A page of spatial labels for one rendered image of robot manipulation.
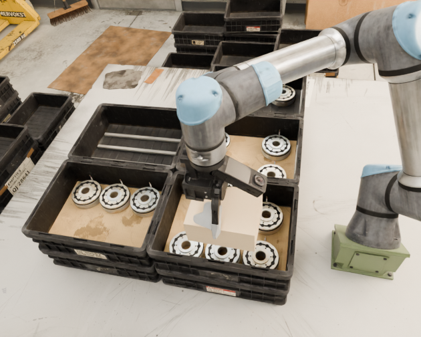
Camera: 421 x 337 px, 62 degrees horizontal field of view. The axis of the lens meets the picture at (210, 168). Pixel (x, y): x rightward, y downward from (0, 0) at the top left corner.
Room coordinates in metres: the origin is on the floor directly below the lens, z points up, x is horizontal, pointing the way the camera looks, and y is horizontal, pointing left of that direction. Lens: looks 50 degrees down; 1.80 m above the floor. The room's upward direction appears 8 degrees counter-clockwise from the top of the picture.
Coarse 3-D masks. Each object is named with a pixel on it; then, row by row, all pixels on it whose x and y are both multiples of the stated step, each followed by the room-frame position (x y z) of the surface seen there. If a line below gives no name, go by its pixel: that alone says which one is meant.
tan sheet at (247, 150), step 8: (232, 136) 0.96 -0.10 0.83; (240, 136) 0.96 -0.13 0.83; (232, 144) 0.92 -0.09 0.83; (240, 144) 0.92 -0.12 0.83; (248, 144) 0.91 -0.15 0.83; (256, 144) 0.90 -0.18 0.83; (232, 152) 0.88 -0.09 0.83; (240, 152) 0.87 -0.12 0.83; (248, 152) 0.87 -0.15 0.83; (256, 152) 0.86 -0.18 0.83; (240, 160) 0.84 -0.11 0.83; (248, 160) 0.83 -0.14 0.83; (256, 160) 0.82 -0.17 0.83; (264, 160) 0.82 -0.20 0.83; (272, 160) 0.81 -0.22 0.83; (280, 160) 0.81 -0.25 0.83; (288, 160) 0.80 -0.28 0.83; (256, 168) 0.79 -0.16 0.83; (288, 168) 0.77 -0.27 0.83; (288, 176) 0.73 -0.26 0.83
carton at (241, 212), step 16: (240, 192) 0.48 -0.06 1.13; (192, 208) 0.46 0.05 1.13; (224, 208) 0.45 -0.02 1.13; (240, 208) 0.44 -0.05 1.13; (256, 208) 0.43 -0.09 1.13; (192, 224) 0.42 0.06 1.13; (224, 224) 0.40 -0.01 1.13; (240, 224) 0.40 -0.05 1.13; (256, 224) 0.39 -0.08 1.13; (192, 240) 0.42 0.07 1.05; (208, 240) 0.40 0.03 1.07; (224, 240) 0.39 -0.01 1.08; (240, 240) 0.38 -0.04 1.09; (256, 240) 0.39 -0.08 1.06
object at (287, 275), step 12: (168, 192) 0.67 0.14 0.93; (156, 228) 0.55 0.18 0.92; (156, 252) 0.46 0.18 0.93; (168, 252) 0.46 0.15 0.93; (192, 264) 0.42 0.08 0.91; (204, 264) 0.41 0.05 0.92; (216, 264) 0.41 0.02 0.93; (228, 264) 0.40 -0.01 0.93; (240, 264) 0.40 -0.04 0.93; (288, 264) 0.38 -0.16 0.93; (264, 276) 0.36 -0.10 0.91; (276, 276) 0.35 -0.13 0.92; (288, 276) 0.35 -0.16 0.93
